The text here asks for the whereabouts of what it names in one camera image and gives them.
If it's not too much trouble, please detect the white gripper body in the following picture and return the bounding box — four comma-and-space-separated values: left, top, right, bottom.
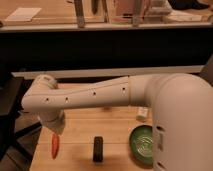
38, 111, 65, 135

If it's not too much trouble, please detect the red chili pepper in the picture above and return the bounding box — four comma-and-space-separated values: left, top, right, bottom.
51, 134, 60, 159

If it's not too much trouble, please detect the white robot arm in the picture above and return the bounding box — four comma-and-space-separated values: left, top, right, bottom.
21, 73, 213, 171

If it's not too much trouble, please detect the black chair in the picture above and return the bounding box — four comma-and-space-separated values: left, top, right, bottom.
0, 64, 46, 161

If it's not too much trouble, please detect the black rectangular remote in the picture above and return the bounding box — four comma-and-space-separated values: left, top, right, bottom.
93, 136, 103, 162

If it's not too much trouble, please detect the white plastic bottle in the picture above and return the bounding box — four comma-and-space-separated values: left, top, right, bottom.
136, 107, 148, 122

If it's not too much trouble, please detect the green plate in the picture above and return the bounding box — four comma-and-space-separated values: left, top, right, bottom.
129, 125, 153, 166

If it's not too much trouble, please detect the wooden table leg left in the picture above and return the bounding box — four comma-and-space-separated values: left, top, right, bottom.
74, 0, 85, 28

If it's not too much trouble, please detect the wooden table leg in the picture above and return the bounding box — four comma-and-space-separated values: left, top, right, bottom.
74, 0, 85, 28
132, 0, 142, 27

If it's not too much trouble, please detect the white paper sheet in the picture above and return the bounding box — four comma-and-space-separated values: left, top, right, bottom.
6, 7, 41, 22

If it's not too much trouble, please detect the wooden table leg right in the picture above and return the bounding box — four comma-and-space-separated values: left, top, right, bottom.
132, 0, 142, 27

